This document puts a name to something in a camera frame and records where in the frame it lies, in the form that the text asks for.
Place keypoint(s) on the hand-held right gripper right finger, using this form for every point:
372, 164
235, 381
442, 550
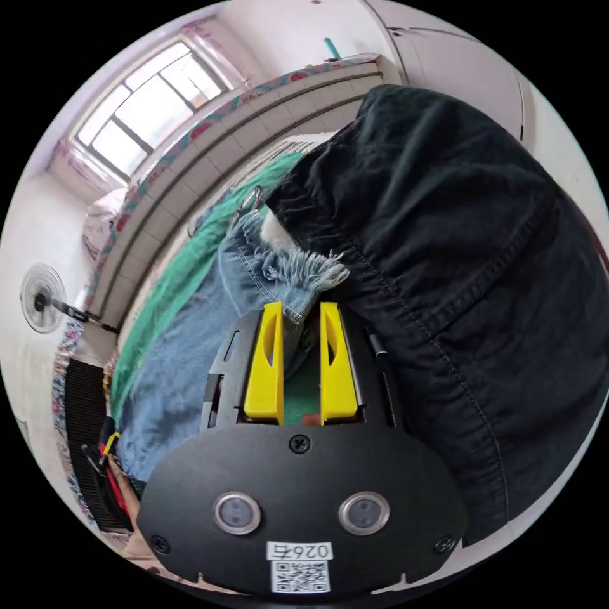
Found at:
335, 385

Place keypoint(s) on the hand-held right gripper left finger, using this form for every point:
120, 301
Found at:
266, 380

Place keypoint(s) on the blue jeans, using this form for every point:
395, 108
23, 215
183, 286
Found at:
190, 361

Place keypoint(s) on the pile of clothes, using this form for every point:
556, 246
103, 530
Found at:
452, 266

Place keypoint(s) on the pink rolled blanket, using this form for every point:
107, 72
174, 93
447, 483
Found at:
102, 223

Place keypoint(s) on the fan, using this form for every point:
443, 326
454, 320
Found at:
42, 297

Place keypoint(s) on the window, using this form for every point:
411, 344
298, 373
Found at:
142, 109

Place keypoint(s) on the white cupboard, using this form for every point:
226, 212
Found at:
457, 52

